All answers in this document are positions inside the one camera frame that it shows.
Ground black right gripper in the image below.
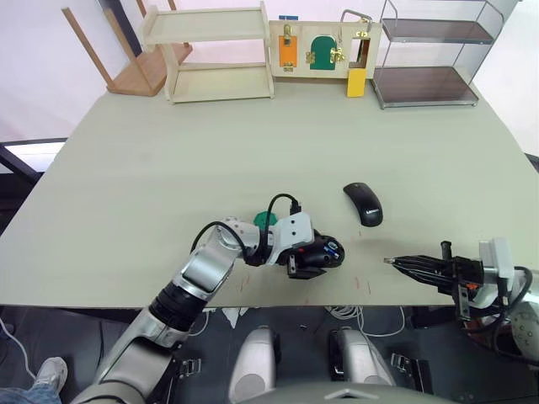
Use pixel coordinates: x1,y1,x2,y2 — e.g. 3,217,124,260
390,240,485,322

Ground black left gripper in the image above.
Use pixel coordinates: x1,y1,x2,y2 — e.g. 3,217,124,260
287,231,337,281

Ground black mouse base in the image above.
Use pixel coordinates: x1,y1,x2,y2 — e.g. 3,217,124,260
313,233,347,271

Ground black mouse cover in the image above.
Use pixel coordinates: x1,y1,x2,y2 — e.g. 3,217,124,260
342,181,384,228

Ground green round plastic piece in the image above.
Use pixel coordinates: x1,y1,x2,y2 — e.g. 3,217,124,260
253,210,280,231

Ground silver metal clasp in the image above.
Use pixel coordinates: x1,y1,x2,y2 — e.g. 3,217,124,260
390,352,418,374
179,357,202,378

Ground silver right robot leg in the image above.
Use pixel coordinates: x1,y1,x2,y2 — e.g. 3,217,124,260
328,327,398,404

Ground silver robot leg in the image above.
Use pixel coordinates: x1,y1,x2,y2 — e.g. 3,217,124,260
228,326,282,404
328,327,398,404

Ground silver left robot leg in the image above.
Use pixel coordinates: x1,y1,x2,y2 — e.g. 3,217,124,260
228,326,282,404

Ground grey robot torso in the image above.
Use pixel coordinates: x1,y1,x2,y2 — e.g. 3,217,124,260
235,385,462,404

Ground metal rack with brown shelves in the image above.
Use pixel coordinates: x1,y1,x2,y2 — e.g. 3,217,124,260
369,0,505,111

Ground light wooden two-tier shelf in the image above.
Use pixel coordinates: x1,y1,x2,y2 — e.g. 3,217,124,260
140,0,275,104

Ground wooden latch board coloured doors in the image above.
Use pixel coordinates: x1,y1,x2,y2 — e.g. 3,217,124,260
267,9,383,98

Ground brown wooden stool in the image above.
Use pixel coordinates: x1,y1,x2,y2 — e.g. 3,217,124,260
61,0,194,97

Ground grey sneaker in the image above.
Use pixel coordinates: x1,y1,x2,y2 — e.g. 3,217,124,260
32,356,69,391

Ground blue jeans leg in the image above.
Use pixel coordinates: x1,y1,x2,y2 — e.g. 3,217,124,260
0,385,58,404

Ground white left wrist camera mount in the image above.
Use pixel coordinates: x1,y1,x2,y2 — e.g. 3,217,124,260
269,212,315,266

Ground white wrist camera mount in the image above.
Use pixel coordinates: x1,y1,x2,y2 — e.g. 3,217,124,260
470,237,515,309
269,212,315,266

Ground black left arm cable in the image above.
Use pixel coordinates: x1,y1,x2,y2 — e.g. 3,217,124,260
189,193,303,264

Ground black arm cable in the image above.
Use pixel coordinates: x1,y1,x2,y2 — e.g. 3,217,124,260
461,268,534,350
189,193,303,264

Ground white cable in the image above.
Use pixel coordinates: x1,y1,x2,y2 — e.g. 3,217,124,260
326,305,406,338
0,317,37,380

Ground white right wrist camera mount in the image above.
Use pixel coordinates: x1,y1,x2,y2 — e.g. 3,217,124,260
470,237,515,309

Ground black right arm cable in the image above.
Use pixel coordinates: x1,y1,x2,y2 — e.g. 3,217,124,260
461,268,534,350

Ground black metal frame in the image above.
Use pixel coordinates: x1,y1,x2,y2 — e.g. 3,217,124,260
0,137,69,199

